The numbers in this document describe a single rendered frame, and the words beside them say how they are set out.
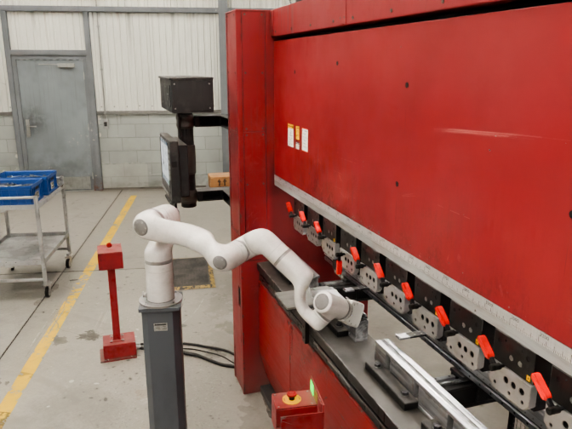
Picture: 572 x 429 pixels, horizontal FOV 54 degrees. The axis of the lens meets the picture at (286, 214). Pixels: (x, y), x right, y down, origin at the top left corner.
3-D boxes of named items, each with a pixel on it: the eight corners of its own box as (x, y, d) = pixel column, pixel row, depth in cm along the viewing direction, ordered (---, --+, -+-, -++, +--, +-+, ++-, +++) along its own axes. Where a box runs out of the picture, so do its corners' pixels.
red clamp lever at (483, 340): (477, 334, 150) (493, 369, 144) (490, 332, 151) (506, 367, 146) (474, 337, 151) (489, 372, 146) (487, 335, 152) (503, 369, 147)
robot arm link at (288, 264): (259, 279, 217) (317, 335, 212) (286, 249, 214) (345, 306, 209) (265, 277, 226) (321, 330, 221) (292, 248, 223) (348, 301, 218)
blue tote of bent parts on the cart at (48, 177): (6, 188, 558) (3, 170, 553) (59, 187, 564) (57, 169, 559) (-8, 197, 524) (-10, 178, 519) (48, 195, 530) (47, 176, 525)
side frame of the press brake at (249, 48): (234, 374, 378) (224, 13, 320) (350, 355, 405) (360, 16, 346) (243, 395, 356) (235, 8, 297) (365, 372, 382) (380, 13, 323)
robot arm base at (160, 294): (136, 310, 241) (133, 269, 236) (141, 293, 259) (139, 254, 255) (181, 307, 243) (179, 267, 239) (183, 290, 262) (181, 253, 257)
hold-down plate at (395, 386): (364, 368, 219) (365, 361, 218) (377, 365, 221) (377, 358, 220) (404, 411, 191) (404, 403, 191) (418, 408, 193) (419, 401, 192)
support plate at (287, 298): (274, 294, 260) (274, 292, 260) (327, 288, 268) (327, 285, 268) (287, 310, 243) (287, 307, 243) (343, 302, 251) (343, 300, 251)
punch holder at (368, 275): (359, 280, 227) (360, 241, 222) (378, 277, 229) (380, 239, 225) (376, 294, 213) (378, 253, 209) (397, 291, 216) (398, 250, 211)
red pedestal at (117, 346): (100, 350, 412) (89, 242, 391) (134, 345, 420) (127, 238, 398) (100, 363, 394) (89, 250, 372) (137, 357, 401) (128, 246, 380)
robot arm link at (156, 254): (138, 262, 244) (134, 209, 238) (164, 250, 260) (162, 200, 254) (161, 266, 239) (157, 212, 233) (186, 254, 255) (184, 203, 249)
